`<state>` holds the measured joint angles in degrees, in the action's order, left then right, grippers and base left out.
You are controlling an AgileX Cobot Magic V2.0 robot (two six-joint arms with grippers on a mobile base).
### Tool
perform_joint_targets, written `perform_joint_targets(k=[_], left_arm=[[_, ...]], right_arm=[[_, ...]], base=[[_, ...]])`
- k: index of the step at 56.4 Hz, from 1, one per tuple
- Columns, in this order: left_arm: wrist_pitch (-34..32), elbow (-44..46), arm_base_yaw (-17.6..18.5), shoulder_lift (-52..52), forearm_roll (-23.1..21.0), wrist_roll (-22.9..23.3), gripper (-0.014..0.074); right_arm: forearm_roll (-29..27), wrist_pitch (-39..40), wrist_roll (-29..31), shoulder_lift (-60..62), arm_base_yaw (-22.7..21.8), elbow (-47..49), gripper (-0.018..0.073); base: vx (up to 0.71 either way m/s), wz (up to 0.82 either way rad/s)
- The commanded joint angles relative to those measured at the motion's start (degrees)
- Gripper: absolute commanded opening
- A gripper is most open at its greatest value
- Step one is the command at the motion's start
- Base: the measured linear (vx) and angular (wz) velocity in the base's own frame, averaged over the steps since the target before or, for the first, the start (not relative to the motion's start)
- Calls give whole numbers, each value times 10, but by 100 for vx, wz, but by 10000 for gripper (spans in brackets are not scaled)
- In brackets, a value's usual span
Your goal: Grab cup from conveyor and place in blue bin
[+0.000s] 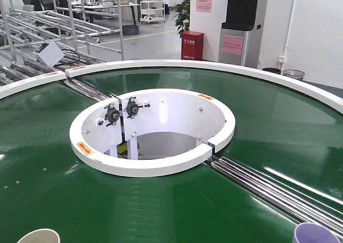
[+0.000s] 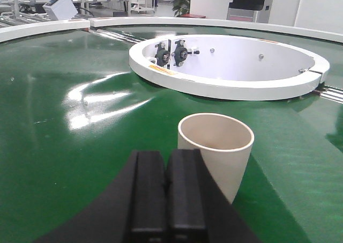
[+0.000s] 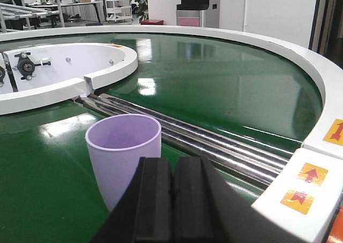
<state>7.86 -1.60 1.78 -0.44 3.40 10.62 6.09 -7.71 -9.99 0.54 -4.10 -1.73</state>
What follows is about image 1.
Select white outer conveyor rim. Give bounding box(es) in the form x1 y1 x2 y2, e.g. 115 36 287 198
1 60 342 113

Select green circular conveyor belt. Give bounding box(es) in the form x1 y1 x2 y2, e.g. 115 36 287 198
1 68 342 242

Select cream plastic cup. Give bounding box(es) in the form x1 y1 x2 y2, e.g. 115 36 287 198
17 228 61 243

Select red fire extinguisher box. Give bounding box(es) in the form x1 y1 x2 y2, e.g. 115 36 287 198
181 31 204 61

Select white control box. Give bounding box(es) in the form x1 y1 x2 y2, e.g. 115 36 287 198
33 40 64 67

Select steel conveyor rollers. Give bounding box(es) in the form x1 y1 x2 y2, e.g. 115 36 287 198
204 156 342 240

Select black water dispenser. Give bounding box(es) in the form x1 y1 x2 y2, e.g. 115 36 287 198
219 0 258 65

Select white inner conveyor ring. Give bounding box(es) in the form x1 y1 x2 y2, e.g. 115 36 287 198
69 88 236 178

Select green potted plant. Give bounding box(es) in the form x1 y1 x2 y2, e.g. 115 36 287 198
174 0 191 38

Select metal roller rack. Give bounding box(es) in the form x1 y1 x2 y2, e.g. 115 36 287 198
0 0 124 86

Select white wheeled cart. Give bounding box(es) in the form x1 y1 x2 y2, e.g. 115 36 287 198
140 0 165 24

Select lavender plastic cup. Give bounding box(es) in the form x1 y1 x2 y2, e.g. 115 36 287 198
292 222 340 243

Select mesh waste bin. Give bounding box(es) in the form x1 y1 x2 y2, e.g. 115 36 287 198
282 69 305 81

